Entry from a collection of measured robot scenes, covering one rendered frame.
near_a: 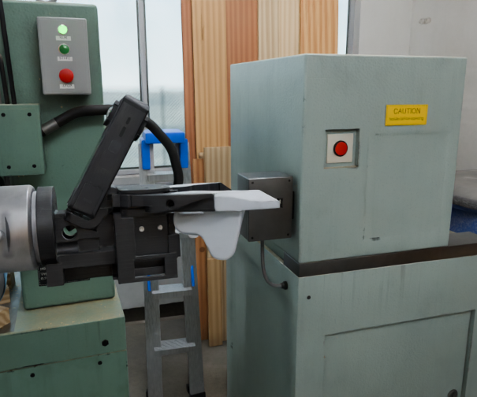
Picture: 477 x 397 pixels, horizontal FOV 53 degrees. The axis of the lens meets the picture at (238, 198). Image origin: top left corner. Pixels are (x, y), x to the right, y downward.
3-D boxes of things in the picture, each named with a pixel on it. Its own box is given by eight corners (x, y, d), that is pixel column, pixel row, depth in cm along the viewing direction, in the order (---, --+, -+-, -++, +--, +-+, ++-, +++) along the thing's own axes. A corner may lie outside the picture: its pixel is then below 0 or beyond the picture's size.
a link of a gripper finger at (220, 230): (281, 257, 42) (184, 254, 45) (279, 189, 41) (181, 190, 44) (272, 266, 39) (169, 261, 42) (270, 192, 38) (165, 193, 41)
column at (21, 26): (28, 278, 139) (1, 12, 123) (108, 268, 146) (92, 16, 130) (24, 311, 118) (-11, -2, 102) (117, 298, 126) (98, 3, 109)
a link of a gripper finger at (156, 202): (228, 209, 43) (143, 209, 46) (227, 190, 43) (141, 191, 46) (207, 217, 39) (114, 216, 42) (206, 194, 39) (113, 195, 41)
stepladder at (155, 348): (145, 393, 218) (130, 129, 203) (200, 384, 225) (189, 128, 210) (148, 412, 203) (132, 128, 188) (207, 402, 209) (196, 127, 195)
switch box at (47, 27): (43, 94, 110) (37, 20, 106) (90, 94, 113) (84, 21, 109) (42, 94, 104) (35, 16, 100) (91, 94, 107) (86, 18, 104)
